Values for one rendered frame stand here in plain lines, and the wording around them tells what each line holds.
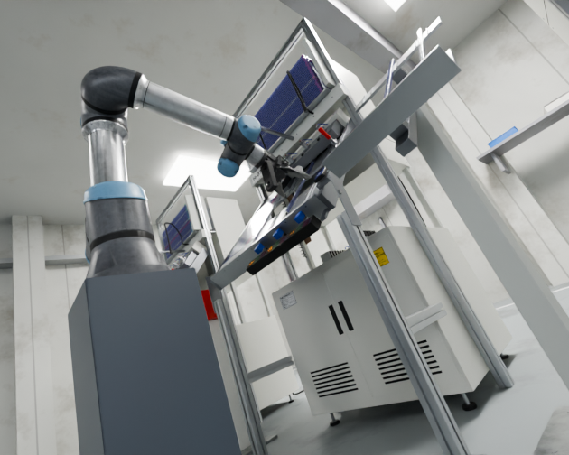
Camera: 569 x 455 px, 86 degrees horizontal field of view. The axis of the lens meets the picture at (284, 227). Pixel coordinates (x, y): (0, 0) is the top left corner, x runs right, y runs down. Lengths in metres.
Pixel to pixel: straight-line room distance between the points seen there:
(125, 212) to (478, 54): 4.64
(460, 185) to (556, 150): 3.55
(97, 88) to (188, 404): 0.78
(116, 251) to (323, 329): 0.95
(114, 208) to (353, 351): 0.99
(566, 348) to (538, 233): 3.27
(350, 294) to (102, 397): 0.93
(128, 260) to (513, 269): 0.79
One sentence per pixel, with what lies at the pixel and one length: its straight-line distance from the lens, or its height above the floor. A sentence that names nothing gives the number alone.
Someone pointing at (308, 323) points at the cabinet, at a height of 0.42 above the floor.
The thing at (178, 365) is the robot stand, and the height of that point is 0.39.
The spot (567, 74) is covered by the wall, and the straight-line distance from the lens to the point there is 4.59.
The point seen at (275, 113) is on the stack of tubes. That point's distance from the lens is 1.83.
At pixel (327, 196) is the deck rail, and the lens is 0.92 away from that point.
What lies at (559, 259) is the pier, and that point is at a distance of 4.09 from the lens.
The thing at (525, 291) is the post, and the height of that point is 0.29.
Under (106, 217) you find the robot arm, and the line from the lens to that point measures 0.66.
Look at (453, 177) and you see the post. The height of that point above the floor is 0.59.
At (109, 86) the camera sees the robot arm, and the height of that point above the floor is 1.09.
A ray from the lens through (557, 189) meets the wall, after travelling 4.33.
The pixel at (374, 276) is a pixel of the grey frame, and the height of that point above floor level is 0.44.
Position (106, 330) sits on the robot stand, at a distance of 0.53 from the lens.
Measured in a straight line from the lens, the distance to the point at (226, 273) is 1.29.
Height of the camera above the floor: 0.36
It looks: 21 degrees up
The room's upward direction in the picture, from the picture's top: 21 degrees counter-clockwise
